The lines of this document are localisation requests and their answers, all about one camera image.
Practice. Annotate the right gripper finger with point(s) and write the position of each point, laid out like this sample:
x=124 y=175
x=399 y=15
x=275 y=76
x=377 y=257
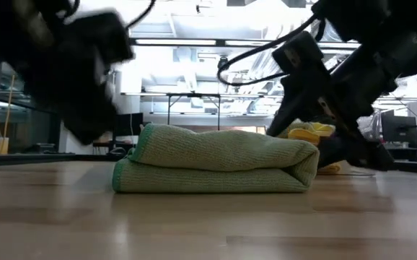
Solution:
x=367 y=155
x=302 y=83

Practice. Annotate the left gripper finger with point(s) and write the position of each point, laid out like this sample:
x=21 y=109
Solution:
x=89 y=126
x=104 y=36

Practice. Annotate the clear plastic bin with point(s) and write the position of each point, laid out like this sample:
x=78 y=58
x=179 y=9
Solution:
x=356 y=174

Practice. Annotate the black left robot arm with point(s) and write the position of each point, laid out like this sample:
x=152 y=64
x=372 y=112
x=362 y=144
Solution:
x=6 y=29

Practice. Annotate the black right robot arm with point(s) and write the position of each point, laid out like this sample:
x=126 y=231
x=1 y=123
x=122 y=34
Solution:
x=374 y=14

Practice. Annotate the black computer monitor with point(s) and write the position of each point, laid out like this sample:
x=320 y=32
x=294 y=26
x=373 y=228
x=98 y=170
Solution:
x=399 y=130
x=132 y=124

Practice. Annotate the ceiling strip light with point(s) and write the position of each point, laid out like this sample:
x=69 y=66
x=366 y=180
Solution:
x=176 y=42
x=338 y=45

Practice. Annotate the pale yellow container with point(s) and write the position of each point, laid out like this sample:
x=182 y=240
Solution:
x=3 y=146

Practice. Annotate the black framed background table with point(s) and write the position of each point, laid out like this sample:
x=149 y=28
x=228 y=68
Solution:
x=194 y=95

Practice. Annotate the round black ceiling camera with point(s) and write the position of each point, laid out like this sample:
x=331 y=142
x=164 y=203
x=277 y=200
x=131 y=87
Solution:
x=223 y=60

